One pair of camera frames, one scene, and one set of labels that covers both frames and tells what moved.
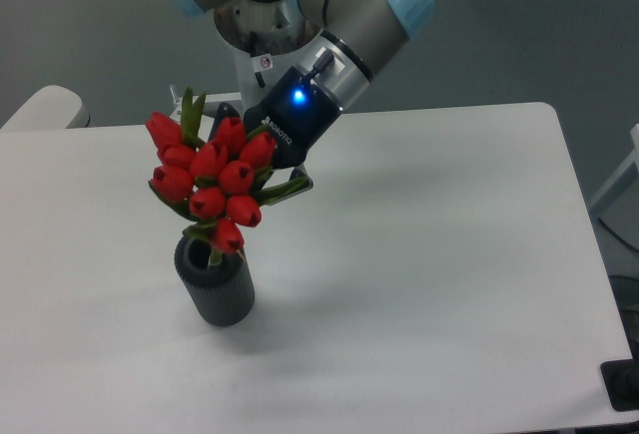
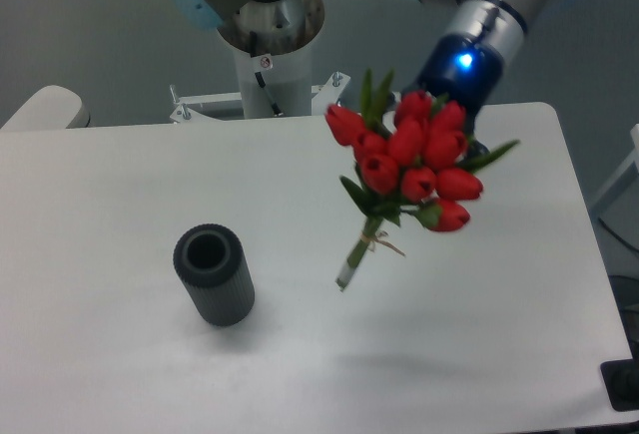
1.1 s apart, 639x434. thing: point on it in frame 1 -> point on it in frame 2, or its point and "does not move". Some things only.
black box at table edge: (621, 381) does not move
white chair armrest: (52, 107) does not move
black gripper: (295, 112) -> (461, 70)
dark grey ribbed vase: (223, 294) does not move
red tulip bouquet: (216, 184) -> (413, 159)
